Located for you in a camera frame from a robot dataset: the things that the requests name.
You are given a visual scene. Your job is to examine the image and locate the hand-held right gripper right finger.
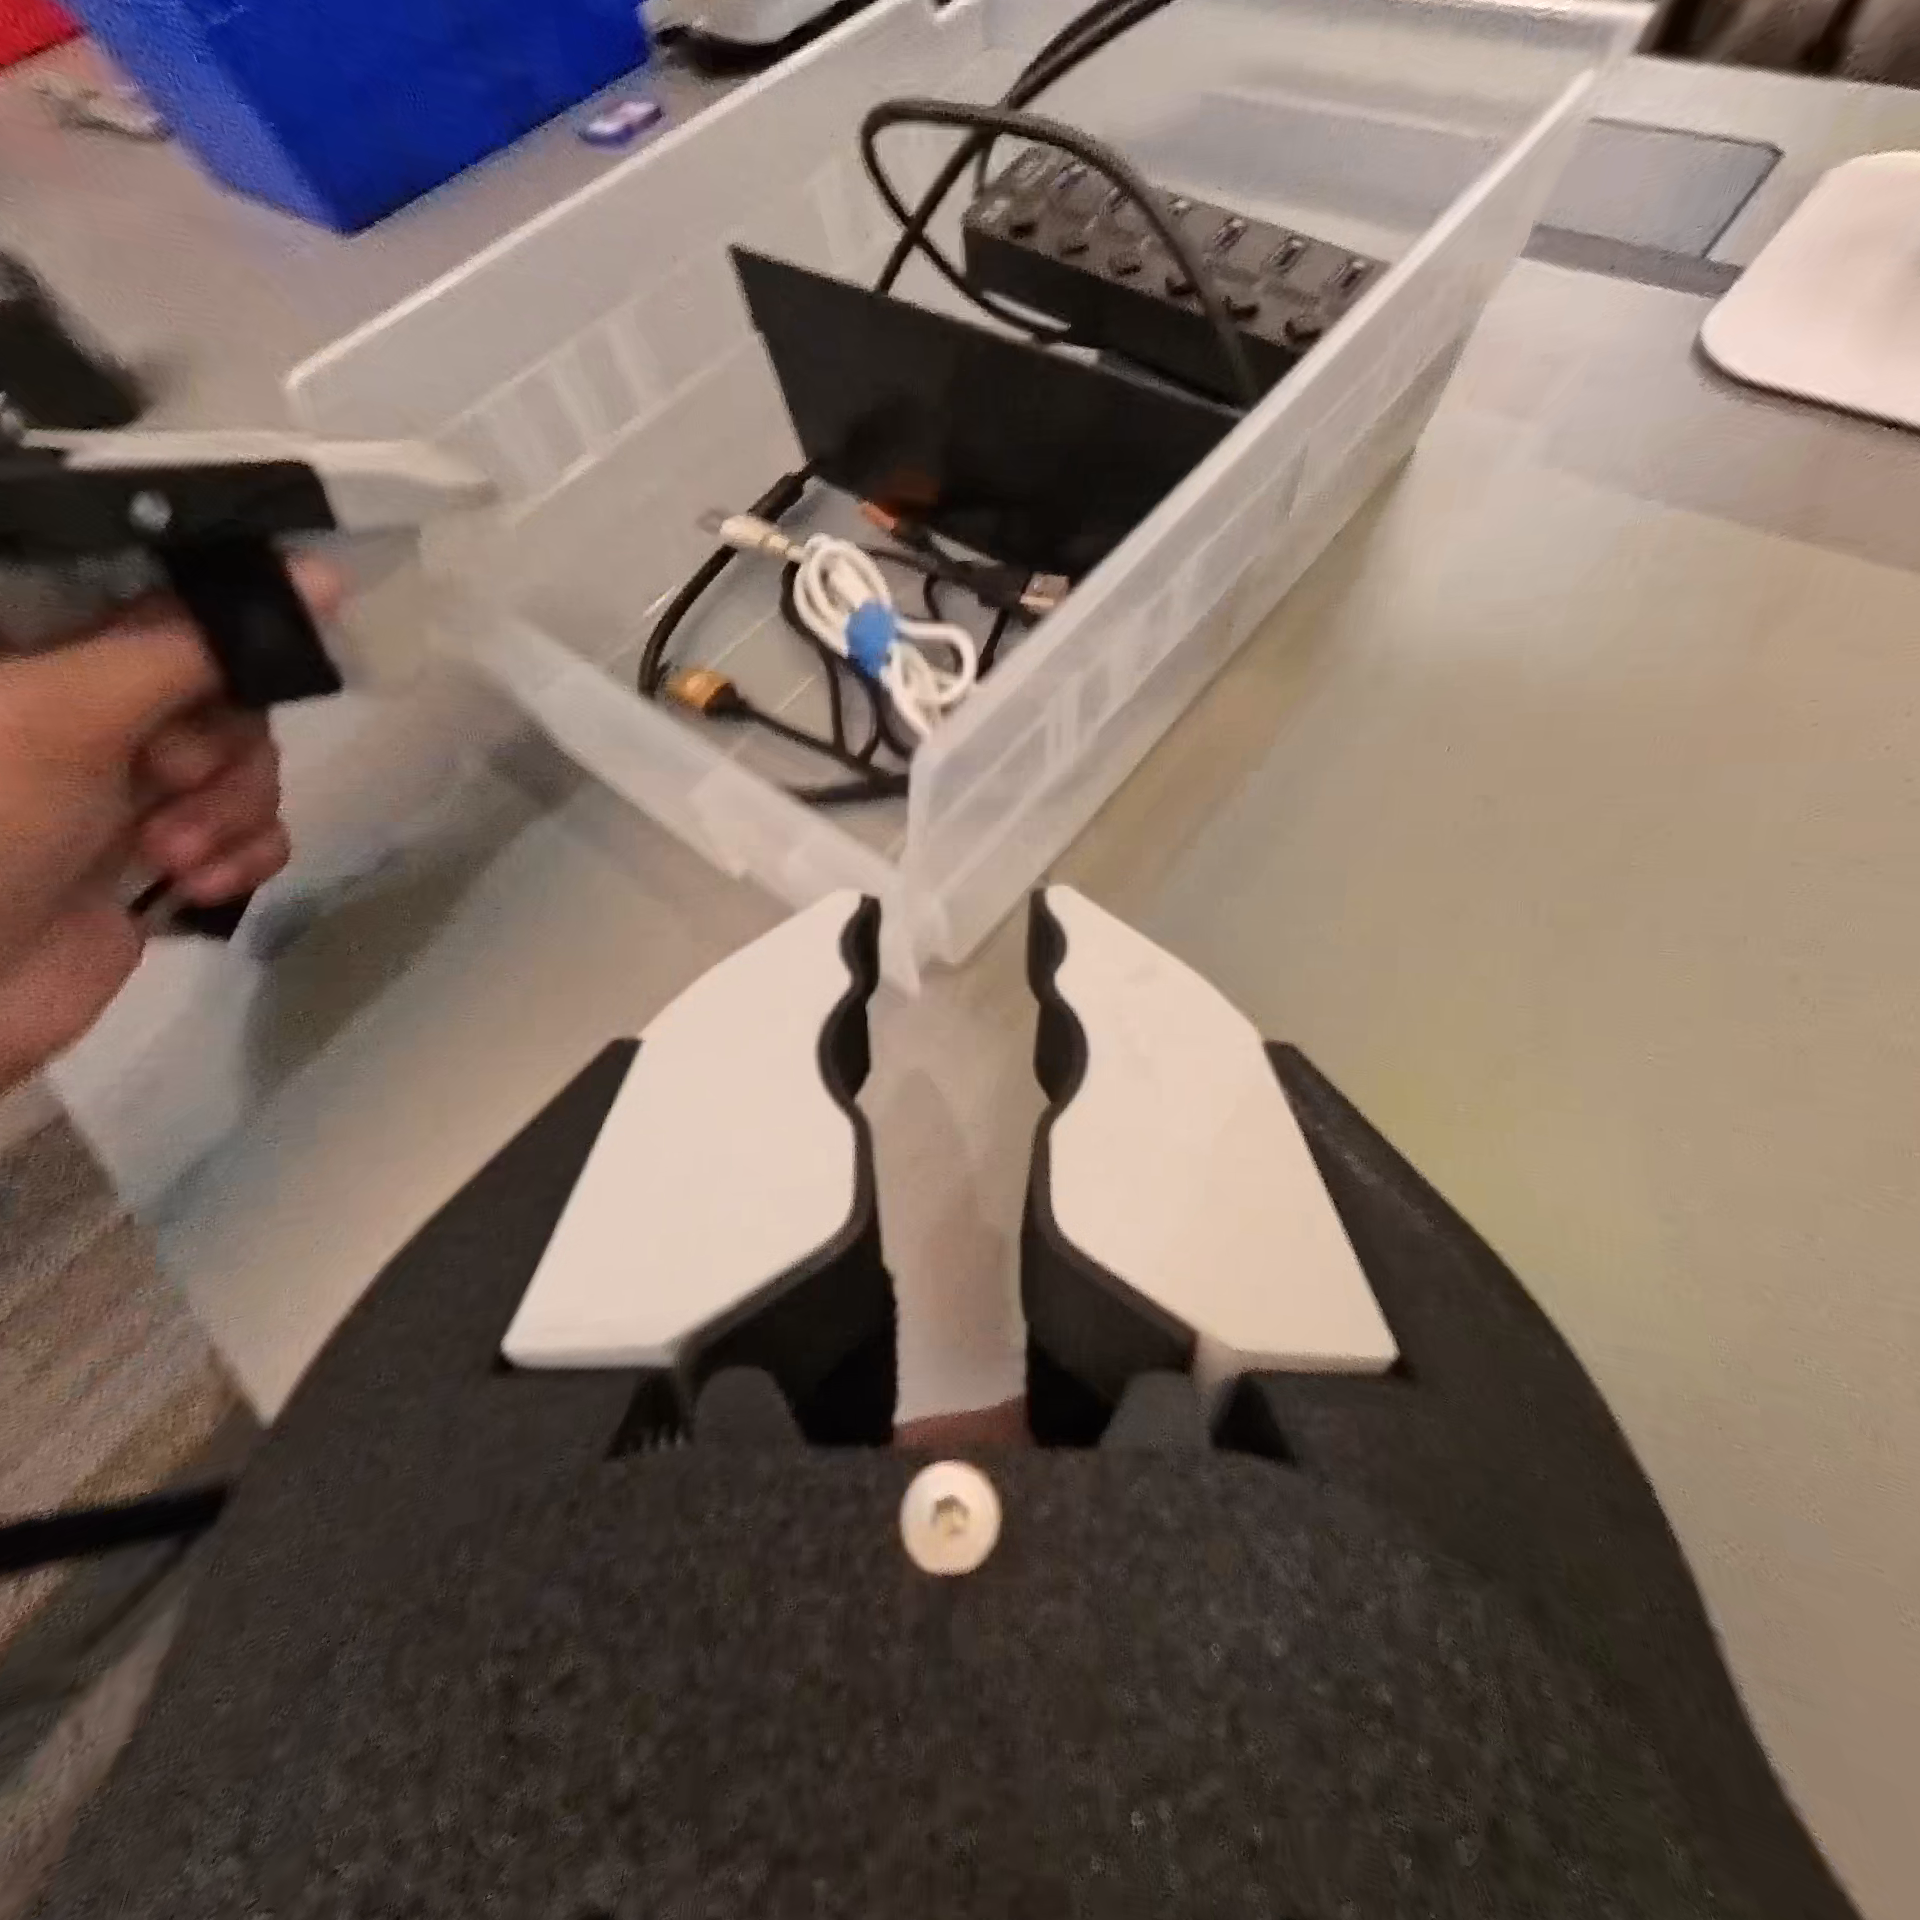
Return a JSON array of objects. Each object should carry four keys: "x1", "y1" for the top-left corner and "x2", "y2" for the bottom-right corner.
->
[{"x1": 1025, "y1": 885, "x2": 1402, "y2": 1379}]

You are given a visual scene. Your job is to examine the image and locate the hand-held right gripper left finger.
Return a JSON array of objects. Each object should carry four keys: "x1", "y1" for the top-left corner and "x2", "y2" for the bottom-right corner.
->
[{"x1": 499, "y1": 886, "x2": 898, "y2": 1373}]

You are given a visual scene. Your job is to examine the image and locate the black cable orange plugs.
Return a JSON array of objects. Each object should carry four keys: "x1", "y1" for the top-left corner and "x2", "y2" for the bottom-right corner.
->
[{"x1": 638, "y1": 464, "x2": 1082, "y2": 805}]

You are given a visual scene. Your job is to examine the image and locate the blue plastic bin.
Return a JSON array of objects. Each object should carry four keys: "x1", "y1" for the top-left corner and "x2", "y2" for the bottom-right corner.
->
[{"x1": 67, "y1": 0, "x2": 654, "y2": 234}]

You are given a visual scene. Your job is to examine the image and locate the white USB cable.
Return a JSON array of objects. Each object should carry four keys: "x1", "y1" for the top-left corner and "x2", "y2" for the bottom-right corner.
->
[{"x1": 721, "y1": 510, "x2": 985, "y2": 745}]

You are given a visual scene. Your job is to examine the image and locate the thick black hub cable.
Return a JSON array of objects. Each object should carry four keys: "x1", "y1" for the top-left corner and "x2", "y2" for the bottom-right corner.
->
[{"x1": 860, "y1": 0, "x2": 1256, "y2": 408}]

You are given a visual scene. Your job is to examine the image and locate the clear plastic bin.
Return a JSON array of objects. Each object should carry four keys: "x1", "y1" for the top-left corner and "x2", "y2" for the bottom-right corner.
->
[{"x1": 286, "y1": 0, "x2": 1652, "y2": 1419}]

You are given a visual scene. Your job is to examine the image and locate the person's left hand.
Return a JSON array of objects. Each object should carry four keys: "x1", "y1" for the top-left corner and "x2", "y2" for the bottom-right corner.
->
[{"x1": 0, "y1": 570, "x2": 302, "y2": 1082}]

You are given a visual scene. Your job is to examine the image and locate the black clear-bin divider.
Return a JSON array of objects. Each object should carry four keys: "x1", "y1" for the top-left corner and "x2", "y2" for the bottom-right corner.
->
[{"x1": 729, "y1": 248, "x2": 1240, "y2": 579}]

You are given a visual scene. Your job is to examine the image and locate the white folding stand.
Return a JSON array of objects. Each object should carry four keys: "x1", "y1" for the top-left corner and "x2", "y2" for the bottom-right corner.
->
[{"x1": 1698, "y1": 150, "x2": 1920, "y2": 432}]

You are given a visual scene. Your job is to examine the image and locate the black cord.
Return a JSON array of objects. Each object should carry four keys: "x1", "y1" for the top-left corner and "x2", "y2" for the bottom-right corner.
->
[{"x1": 0, "y1": 1476, "x2": 227, "y2": 1572}]

